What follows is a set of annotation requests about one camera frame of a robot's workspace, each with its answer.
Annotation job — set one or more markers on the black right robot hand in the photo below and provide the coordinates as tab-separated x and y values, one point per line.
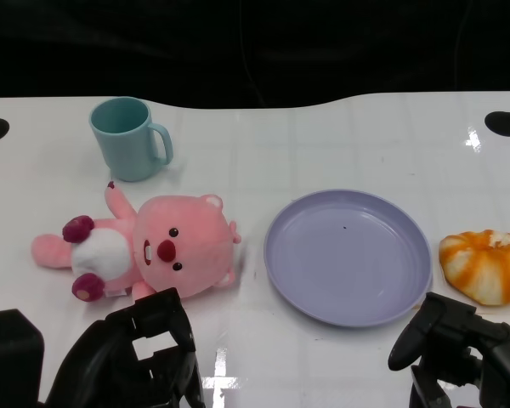
450	331

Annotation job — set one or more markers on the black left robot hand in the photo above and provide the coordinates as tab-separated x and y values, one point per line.
110	348

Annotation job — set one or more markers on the left robot arm silver black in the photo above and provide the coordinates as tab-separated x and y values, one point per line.
8	361

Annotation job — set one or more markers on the orange white striped bun toy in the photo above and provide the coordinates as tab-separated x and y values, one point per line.
484	268

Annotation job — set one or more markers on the lavender plastic plate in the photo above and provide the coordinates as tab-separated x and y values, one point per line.
348	259

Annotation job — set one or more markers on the pink plush beaver doll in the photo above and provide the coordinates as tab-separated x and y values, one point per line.
183	246

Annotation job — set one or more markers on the light blue plastic mug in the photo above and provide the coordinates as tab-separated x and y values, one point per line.
125	144

